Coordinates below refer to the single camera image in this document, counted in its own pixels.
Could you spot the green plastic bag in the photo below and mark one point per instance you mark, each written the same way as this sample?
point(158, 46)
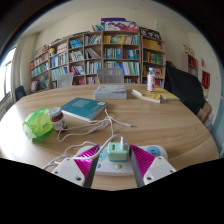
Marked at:
point(36, 124)

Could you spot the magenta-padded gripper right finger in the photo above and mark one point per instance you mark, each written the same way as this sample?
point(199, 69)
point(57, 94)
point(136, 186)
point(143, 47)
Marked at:
point(156, 168)

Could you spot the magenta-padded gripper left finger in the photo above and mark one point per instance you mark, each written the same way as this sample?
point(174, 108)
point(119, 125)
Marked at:
point(71, 170)

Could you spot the mint green charger block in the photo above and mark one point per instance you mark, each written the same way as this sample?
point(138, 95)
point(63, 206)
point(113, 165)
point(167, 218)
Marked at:
point(117, 152)

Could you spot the grey book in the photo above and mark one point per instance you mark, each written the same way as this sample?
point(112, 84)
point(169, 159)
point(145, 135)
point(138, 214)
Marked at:
point(110, 91)

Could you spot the white pastel power strip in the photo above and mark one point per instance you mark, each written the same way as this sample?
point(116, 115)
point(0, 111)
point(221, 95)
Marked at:
point(155, 151)

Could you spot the open yellow book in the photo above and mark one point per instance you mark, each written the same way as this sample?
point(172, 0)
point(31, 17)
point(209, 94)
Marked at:
point(145, 95)

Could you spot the small wooden wall shelf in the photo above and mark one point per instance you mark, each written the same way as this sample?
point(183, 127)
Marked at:
point(190, 64)

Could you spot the red wall hanging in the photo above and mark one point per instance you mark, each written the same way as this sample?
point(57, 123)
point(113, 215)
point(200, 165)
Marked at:
point(206, 79)

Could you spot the teal book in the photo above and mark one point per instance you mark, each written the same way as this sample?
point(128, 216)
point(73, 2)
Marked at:
point(83, 107)

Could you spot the grey mesh chair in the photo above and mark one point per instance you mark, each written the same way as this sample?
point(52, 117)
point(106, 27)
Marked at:
point(110, 76)
point(65, 80)

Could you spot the cardboard box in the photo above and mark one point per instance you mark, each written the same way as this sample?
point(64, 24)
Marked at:
point(205, 113)

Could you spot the flat yellow book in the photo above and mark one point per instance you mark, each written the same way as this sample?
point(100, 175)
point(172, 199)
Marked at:
point(168, 95)

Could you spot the black cloth cover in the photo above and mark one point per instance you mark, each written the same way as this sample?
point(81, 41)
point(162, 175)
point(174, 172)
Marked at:
point(183, 88)

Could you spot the white bottle with red label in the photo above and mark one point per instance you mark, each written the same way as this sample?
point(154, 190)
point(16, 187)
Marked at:
point(151, 81)

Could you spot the wooden bookshelf unit with books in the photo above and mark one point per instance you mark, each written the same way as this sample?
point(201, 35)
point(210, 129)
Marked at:
point(113, 53)

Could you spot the dark chair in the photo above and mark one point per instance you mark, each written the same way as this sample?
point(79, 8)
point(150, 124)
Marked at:
point(20, 93)

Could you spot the window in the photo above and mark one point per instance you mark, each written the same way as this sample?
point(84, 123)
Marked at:
point(7, 75)

